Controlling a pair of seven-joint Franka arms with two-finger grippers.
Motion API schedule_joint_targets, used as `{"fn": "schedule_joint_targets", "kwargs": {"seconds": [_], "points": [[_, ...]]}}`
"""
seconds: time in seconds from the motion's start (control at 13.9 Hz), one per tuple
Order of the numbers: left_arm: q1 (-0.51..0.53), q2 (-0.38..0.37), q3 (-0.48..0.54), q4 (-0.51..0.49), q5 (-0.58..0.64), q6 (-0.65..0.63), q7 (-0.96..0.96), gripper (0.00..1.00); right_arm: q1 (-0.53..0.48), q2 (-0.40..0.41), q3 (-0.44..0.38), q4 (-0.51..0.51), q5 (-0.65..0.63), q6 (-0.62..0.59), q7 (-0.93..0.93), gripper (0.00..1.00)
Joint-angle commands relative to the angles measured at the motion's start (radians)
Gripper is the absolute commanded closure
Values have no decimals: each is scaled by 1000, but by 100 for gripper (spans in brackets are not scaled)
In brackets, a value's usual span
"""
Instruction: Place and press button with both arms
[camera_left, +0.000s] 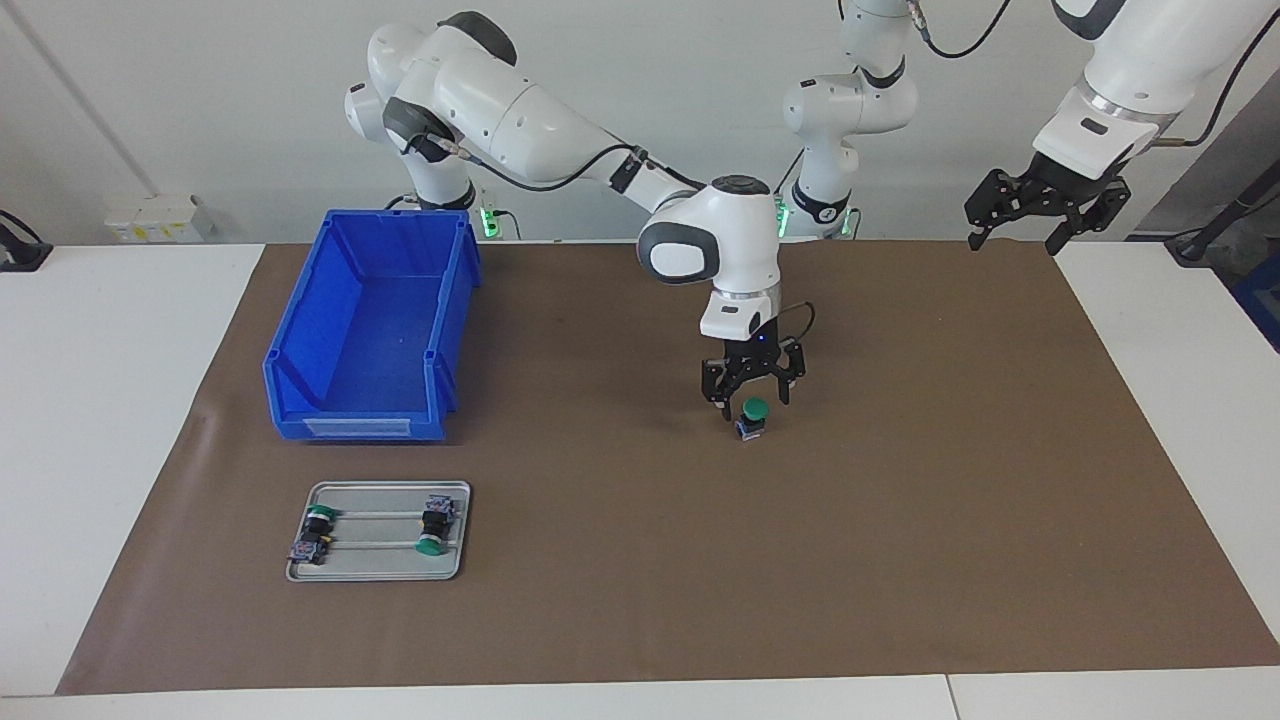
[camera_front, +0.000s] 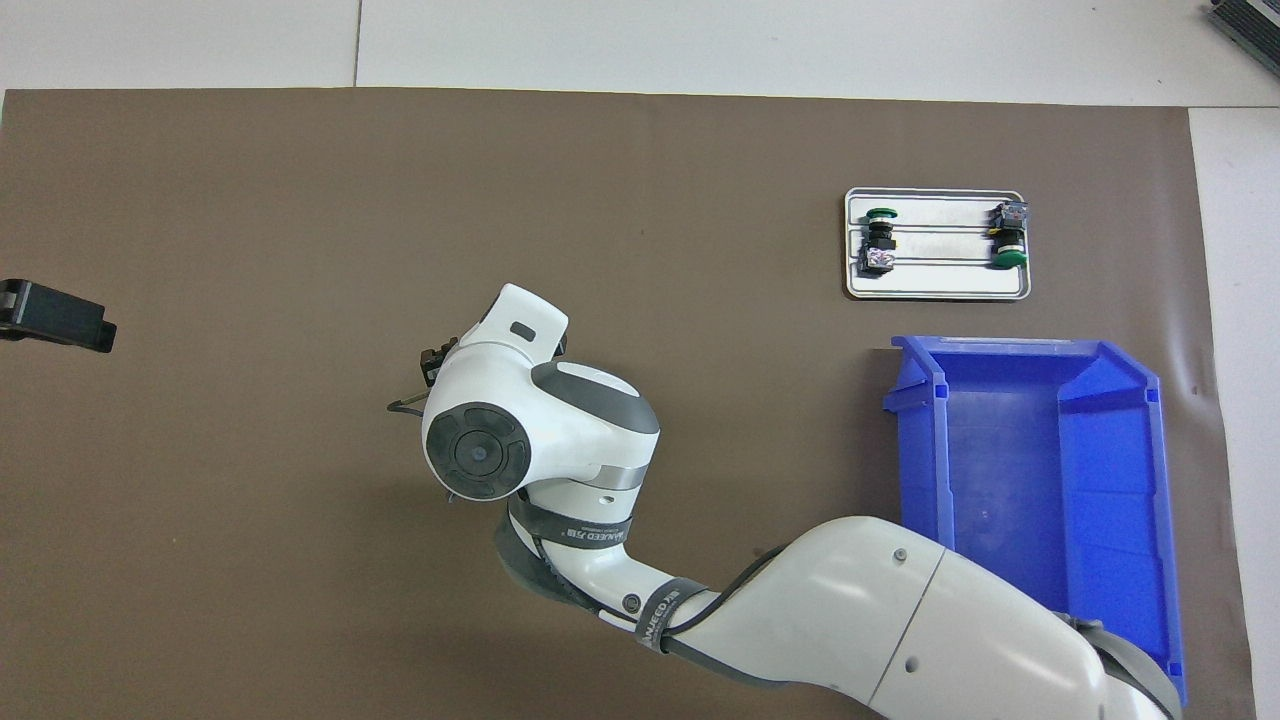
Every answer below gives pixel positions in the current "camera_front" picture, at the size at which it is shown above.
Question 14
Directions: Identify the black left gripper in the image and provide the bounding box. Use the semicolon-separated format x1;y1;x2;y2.
0;279;118;353

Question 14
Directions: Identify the grey metal tray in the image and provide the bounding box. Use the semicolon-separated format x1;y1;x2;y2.
845;188;1031;301

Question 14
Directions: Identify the brown table mat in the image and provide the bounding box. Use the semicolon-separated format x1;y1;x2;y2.
0;88;1257;720

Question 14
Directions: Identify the blue plastic storage bin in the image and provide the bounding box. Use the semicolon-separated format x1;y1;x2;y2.
882;335;1188;708

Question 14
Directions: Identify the grey ribbed device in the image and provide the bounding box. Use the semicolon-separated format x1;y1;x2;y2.
1207;0;1280;61

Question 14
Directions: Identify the green push button switch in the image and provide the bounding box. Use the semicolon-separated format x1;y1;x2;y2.
862;207;899;274
990;200;1031;271

